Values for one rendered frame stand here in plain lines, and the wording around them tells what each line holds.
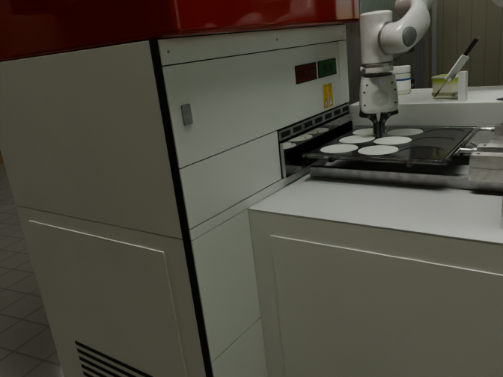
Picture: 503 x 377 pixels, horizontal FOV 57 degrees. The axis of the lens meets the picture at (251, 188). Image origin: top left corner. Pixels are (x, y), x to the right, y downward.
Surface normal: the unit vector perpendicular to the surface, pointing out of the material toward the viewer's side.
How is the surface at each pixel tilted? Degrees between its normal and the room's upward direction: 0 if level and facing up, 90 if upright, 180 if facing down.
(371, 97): 90
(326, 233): 90
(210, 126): 90
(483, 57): 90
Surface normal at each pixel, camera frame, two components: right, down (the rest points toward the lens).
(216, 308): 0.81, 0.08
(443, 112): -0.57, 0.30
